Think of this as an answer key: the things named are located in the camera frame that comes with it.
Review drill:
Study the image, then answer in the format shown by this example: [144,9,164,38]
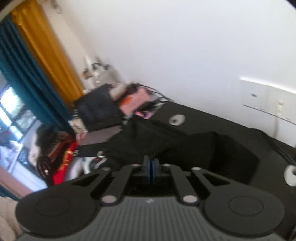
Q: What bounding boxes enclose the pink power strip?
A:
[119,88,151,115]

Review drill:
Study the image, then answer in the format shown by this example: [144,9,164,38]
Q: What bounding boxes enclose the white charging cable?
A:
[273,99,285,140]

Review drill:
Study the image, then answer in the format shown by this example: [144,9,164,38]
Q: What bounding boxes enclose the silver desk grommet right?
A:
[284,165,296,187]

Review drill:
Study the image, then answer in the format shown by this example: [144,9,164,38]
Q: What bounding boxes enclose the cluttered white shelf items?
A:
[81,56,121,89]

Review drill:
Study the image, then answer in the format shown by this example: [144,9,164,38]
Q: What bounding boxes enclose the red garment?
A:
[53,141,78,185]

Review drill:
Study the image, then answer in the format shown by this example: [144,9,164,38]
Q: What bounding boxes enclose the mustard yellow curtain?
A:
[11,1,83,109]

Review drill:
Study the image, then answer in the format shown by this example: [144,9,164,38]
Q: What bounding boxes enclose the silver desk grommet left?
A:
[169,114,186,126]

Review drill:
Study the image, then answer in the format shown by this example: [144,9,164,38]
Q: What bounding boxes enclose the white wall socket panel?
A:
[240,77,295,123]

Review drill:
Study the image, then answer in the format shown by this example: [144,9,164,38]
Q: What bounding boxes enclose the silver desk grommet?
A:
[169,114,186,126]
[284,165,296,187]

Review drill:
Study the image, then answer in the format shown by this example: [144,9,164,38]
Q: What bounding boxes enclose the laptop computer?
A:
[74,84,123,157]

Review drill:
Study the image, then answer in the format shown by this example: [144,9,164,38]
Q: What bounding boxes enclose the teal curtain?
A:
[1,16,74,134]

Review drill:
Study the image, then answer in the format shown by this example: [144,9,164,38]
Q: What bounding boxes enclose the black power cable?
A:
[263,134,296,165]

